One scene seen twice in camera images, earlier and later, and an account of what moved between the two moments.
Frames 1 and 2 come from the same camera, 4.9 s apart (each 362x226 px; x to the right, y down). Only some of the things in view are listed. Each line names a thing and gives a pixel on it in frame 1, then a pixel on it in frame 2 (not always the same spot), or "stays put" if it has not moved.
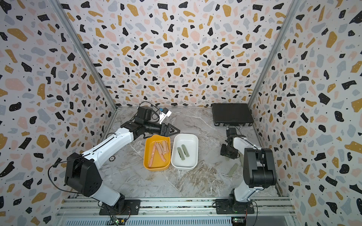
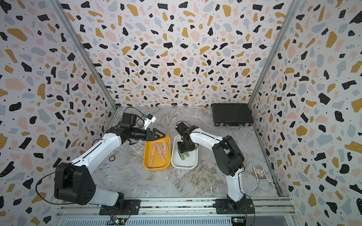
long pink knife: [159, 149] stays put
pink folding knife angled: [165, 147] stays put
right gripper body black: [226, 152] -> [183, 148]
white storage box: [185, 150] stays put
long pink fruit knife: [152, 156] stays put
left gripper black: [178, 131] -> [147, 135]
